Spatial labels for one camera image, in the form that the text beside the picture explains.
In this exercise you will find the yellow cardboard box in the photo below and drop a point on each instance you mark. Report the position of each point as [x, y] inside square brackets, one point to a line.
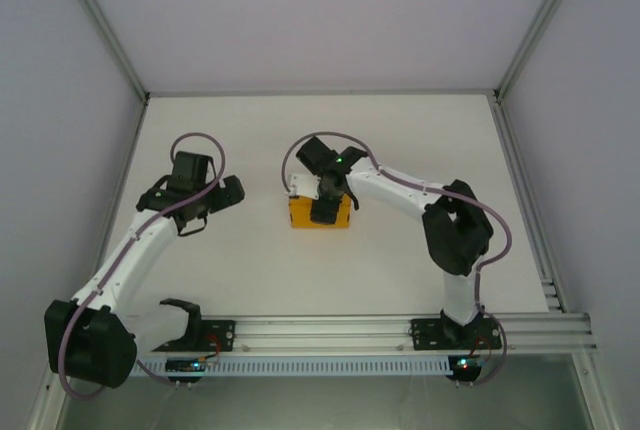
[300, 213]

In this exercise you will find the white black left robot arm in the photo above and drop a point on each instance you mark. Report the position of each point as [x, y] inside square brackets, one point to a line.
[135, 255]

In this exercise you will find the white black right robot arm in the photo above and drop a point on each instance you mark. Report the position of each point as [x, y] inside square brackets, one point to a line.
[395, 190]

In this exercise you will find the small circuit board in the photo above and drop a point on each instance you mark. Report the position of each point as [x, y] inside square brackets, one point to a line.
[465, 365]
[182, 365]

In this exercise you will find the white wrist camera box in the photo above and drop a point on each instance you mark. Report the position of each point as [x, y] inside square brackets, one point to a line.
[302, 186]

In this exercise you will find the aluminium frame post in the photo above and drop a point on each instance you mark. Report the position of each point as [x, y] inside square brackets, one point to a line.
[45, 400]
[595, 390]
[540, 25]
[100, 25]

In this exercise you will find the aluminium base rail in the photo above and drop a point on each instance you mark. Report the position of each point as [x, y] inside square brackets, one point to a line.
[325, 332]

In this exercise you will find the aluminium side rail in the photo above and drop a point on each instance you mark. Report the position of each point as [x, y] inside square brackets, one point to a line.
[530, 210]

